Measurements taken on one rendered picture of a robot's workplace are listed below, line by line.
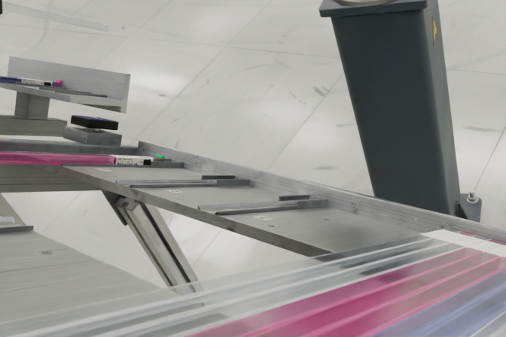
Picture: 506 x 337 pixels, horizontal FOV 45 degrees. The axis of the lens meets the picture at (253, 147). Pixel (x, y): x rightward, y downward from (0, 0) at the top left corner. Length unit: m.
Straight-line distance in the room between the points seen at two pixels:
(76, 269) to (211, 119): 1.85
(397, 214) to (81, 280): 0.40
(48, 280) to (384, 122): 0.98
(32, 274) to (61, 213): 1.80
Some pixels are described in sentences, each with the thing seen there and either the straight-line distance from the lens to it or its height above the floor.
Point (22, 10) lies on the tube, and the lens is 0.96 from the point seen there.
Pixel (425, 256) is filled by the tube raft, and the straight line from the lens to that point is 0.46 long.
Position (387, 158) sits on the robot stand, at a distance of 1.29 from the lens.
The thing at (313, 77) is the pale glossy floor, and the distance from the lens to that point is 2.19.
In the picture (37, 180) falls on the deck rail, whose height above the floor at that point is 0.80.
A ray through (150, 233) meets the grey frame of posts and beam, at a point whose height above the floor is 0.58.
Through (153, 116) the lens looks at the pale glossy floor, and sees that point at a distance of 2.32.
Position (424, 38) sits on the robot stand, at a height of 0.62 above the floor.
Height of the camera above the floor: 1.20
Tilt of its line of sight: 38 degrees down
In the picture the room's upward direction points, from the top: 22 degrees counter-clockwise
